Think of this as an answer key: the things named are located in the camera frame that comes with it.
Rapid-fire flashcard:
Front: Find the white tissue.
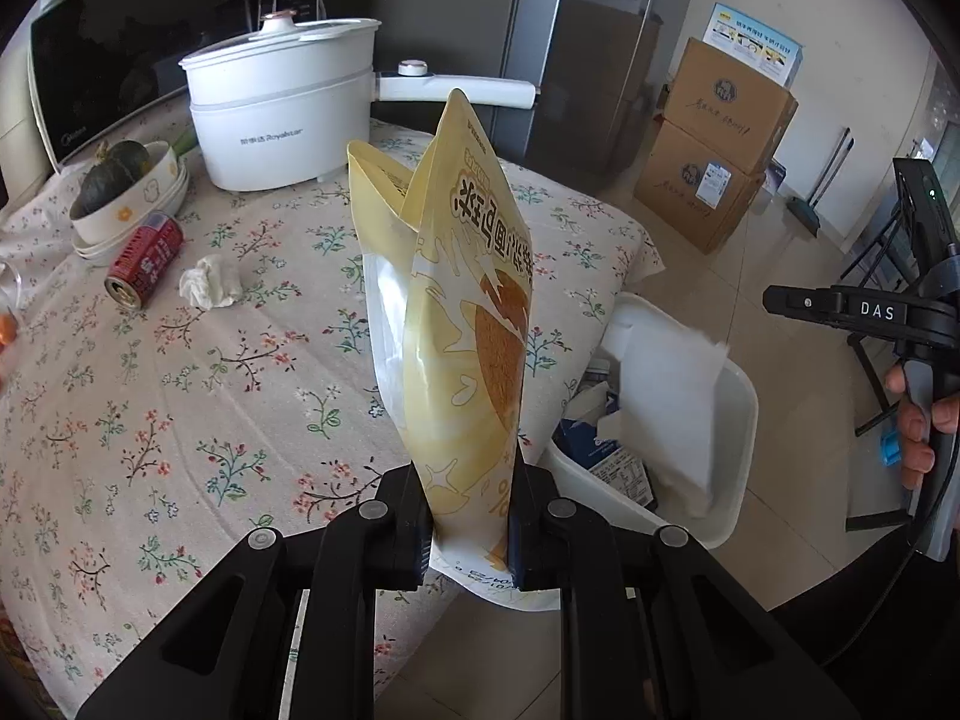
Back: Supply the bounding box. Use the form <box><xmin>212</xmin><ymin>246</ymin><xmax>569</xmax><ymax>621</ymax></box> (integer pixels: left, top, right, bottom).
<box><xmin>178</xmin><ymin>254</ymin><xmax>242</xmax><ymax>310</ymax></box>

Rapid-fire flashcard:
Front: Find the red beverage can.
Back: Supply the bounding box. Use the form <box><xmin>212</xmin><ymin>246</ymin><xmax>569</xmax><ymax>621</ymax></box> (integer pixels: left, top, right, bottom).
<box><xmin>104</xmin><ymin>211</ymin><xmax>184</xmax><ymax>309</ymax></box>

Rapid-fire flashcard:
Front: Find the yellow snack pouch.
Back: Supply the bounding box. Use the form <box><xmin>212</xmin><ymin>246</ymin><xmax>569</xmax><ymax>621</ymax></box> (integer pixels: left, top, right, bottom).
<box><xmin>347</xmin><ymin>91</ymin><xmax>560</xmax><ymax>611</ymax></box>

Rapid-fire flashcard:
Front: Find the blue almond biscuit box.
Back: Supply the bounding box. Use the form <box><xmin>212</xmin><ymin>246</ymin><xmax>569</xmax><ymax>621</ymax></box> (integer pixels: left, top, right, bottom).
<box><xmin>553</xmin><ymin>419</ymin><xmax>658</xmax><ymax>511</ymax></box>

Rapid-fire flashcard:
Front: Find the white trash bin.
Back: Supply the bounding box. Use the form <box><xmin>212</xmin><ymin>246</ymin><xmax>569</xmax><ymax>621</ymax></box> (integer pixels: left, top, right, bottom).
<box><xmin>540</xmin><ymin>293</ymin><xmax>758</xmax><ymax>550</ymax></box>

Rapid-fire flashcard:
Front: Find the person right hand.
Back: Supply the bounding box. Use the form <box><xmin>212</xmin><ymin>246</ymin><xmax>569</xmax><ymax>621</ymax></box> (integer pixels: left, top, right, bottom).
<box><xmin>885</xmin><ymin>364</ymin><xmax>958</xmax><ymax>491</ymax></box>

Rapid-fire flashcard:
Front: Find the black chair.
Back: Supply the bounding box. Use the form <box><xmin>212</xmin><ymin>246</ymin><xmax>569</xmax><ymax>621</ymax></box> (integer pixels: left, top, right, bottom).
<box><xmin>839</xmin><ymin>200</ymin><xmax>914</xmax><ymax>437</ymax></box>

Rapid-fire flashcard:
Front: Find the blue plastic stool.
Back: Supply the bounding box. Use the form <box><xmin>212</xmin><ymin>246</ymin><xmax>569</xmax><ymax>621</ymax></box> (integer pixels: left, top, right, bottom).
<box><xmin>880</xmin><ymin>429</ymin><xmax>901</xmax><ymax>468</ymax></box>

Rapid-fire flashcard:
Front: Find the lower cardboard box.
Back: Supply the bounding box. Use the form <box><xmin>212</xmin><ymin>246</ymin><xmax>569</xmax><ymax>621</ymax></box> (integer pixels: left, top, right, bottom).
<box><xmin>635</xmin><ymin>121</ymin><xmax>763</xmax><ymax>254</ymax></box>

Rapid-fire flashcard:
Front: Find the cardboard box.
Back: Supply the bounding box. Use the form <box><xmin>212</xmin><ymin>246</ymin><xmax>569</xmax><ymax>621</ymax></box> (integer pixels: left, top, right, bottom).
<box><xmin>635</xmin><ymin>121</ymin><xmax>763</xmax><ymax>254</ymax></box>
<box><xmin>664</xmin><ymin>37</ymin><xmax>799</xmax><ymax>174</ymax></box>

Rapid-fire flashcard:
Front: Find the floral tablecloth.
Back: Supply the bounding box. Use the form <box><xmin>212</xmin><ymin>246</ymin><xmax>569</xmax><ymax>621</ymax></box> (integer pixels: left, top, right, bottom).
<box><xmin>2</xmin><ymin>153</ymin><xmax>409</xmax><ymax>718</ymax></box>

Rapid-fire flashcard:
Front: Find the upper cardboard box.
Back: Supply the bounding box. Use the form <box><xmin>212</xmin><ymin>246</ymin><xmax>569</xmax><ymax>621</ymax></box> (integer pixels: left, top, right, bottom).
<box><xmin>664</xmin><ymin>37</ymin><xmax>799</xmax><ymax>174</ymax></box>

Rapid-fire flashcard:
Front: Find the blue white poster board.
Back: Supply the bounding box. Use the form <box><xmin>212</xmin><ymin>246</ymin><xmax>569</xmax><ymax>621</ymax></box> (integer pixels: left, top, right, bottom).
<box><xmin>703</xmin><ymin>4</ymin><xmax>802</xmax><ymax>89</ymax></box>

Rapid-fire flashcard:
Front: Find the small tangerine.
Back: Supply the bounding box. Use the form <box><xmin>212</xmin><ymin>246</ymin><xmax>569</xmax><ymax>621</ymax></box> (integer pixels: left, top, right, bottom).
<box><xmin>0</xmin><ymin>312</ymin><xmax>18</xmax><ymax>346</ymax></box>

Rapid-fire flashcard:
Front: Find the grey refrigerator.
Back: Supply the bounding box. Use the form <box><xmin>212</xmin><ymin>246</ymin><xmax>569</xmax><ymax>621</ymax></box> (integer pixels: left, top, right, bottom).
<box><xmin>373</xmin><ymin>0</ymin><xmax>690</xmax><ymax>190</ymax></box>

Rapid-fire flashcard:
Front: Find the white flower-print bowl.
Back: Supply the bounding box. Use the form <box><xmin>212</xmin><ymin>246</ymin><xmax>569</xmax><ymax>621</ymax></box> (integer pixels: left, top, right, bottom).
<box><xmin>70</xmin><ymin>142</ymin><xmax>179</xmax><ymax>244</ymax></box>

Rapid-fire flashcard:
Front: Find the dark green pumpkin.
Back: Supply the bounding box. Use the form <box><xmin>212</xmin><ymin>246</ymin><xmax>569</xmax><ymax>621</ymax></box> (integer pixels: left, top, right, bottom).
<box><xmin>70</xmin><ymin>140</ymin><xmax>153</xmax><ymax>221</ymax></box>

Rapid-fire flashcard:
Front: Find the white electric cooking pot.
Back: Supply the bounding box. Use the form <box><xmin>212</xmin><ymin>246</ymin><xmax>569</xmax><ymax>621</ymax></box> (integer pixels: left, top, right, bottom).
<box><xmin>181</xmin><ymin>11</ymin><xmax>537</xmax><ymax>192</ymax></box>

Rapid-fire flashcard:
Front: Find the black microwave oven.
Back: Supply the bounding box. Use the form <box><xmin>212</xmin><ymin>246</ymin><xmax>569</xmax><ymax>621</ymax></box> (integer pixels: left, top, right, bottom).
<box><xmin>28</xmin><ymin>0</ymin><xmax>324</xmax><ymax>169</ymax></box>

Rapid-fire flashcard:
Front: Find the broom with black handle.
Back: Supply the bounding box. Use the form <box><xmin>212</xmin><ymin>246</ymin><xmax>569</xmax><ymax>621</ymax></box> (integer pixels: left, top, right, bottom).
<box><xmin>786</xmin><ymin>127</ymin><xmax>856</xmax><ymax>238</ymax></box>

